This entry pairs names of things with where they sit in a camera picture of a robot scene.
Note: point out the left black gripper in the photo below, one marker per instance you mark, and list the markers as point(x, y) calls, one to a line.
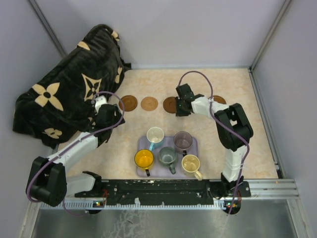
point(118, 116)

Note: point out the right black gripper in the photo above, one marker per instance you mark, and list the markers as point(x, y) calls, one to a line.
point(178, 113)

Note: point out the dark wooden coaster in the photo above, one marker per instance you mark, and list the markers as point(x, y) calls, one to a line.
point(169, 105)

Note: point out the brown wooden coaster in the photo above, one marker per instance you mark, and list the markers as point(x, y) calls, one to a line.
point(129, 102)
point(219, 99)

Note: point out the woven rattan coaster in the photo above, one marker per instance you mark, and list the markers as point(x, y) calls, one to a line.
point(149, 103)

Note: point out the purple glass mug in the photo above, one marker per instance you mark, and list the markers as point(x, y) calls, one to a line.
point(182, 142)

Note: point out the cream ceramic mug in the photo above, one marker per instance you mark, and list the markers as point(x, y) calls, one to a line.
point(190, 165)

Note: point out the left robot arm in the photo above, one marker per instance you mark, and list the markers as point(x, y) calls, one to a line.
point(48, 181)

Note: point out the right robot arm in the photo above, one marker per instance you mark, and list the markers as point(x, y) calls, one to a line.
point(233, 127)

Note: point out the white blue mug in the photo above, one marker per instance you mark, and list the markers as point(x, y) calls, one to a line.
point(155, 136)

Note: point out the black floral blanket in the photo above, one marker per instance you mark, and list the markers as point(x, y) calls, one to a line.
point(59, 105)

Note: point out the grey green mug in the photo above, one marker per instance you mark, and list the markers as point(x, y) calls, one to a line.
point(168, 157)

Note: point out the yellow glass mug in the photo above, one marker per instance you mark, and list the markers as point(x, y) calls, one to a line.
point(144, 160)

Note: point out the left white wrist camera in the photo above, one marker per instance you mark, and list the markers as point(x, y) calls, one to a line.
point(99, 101)

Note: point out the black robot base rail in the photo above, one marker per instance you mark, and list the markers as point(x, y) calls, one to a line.
point(159, 191)

